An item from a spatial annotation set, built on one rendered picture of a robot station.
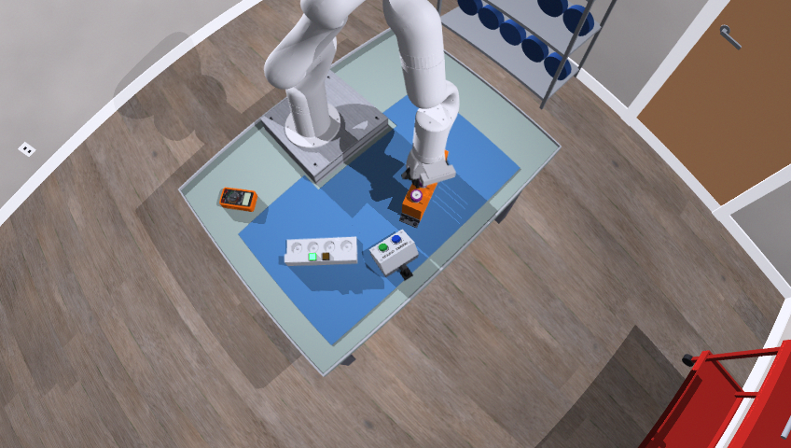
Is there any orange tube rack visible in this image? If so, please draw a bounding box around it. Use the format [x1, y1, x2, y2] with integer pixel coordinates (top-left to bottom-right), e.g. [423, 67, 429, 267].
[402, 183, 437, 221]

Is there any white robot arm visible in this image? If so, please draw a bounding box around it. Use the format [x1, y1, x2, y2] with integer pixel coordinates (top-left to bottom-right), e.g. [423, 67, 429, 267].
[264, 0, 459, 187]

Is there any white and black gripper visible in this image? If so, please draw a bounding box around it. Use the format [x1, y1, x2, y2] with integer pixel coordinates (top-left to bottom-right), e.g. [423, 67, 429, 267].
[401, 150, 425, 189]

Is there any blue flat mat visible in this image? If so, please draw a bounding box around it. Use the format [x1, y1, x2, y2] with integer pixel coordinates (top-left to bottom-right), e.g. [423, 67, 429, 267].
[239, 95, 520, 345]

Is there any orange digital multimeter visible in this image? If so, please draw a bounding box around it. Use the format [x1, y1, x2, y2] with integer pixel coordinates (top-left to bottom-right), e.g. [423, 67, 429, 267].
[219, 188, 257, 212]

